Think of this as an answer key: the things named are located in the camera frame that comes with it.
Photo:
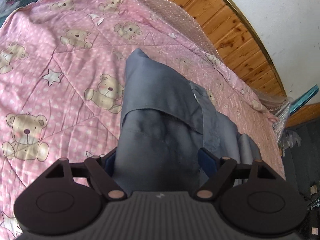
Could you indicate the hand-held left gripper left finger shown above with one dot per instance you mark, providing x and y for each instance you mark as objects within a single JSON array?
[{"x": 109, "y": 163}]

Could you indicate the pink bear print blanket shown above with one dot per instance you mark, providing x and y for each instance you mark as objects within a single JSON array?
[{"x": 75, "y": 55}]

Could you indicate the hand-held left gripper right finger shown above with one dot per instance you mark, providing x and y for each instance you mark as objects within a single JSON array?
[{"x": 208, "y": 162}]

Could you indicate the clear plastic bag with clothes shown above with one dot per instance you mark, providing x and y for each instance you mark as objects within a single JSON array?
[{"x": 175, "y": 12}]

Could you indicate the teal cloth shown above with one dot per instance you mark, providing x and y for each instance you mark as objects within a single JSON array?
[{"x": 7, "y": 10}]

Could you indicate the grey garment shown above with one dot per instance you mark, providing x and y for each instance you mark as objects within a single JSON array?
[{"x": 155, "y": 130}]

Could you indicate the teal flat board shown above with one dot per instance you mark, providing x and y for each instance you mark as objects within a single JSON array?
[{"x": 306, "y": 97}]

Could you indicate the wooden headboard with gold trim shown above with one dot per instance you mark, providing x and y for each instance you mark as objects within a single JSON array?
[{"x": 225, "y": 22}]

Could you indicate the wooden furniture top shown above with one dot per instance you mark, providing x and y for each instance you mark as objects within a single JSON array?
[{"x": 305, "y": 115}]

